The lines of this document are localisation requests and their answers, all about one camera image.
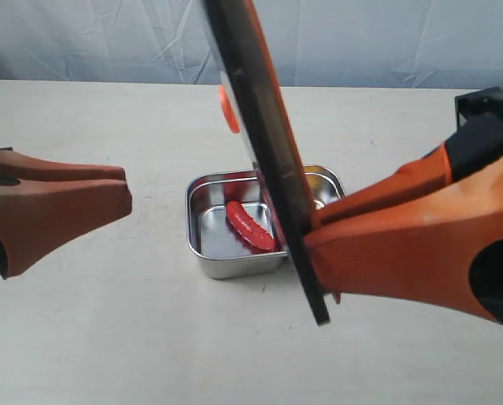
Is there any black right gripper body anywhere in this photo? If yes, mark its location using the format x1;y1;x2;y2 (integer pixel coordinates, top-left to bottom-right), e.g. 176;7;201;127
443;86;503;332

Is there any red toy sausage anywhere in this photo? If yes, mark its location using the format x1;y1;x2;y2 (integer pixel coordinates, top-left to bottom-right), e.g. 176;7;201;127
225;201;276;251

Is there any steel two-compartment lunch box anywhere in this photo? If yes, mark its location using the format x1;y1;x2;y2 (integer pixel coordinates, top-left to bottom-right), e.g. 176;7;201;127
185;164;348;280

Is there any grey lunch box lid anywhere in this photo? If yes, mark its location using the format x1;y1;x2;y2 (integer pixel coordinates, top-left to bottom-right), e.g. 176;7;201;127
200;1;330;326

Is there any white backdrop cloth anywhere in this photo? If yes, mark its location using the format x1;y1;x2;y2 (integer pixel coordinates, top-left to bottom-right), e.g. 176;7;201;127
0;1;503;89

